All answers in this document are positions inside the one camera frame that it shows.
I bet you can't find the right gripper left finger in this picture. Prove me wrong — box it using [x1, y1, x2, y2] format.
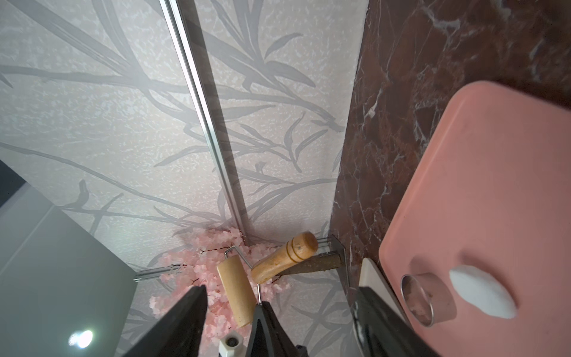
[125, 286, 208, 357]

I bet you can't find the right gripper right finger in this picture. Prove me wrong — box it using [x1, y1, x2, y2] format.
[352, 287, 438, 357]

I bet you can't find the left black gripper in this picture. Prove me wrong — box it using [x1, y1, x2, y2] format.
[245, 301, 308, 357]

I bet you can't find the wooden dough roller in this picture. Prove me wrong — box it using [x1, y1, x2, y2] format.
[217, 232, 318, 328]

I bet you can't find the white dough piece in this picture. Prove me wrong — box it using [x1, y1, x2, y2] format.
[449, 265, 517, 319]

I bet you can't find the beige rectangular tray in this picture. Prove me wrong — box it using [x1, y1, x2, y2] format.
[358, 257, 410, 326]

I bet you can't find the pink cherry blossom tree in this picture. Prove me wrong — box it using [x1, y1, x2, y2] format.
[148, 226, 343, 353]

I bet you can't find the pink rectangular tray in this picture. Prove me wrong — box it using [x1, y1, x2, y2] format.
[379, 81, 570, 356]

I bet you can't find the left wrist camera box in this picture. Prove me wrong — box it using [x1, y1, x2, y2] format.
[218, 330, 247, 357]

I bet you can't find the metal ring cutter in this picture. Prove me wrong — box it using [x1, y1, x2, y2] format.
[400, 273, 457, 327]

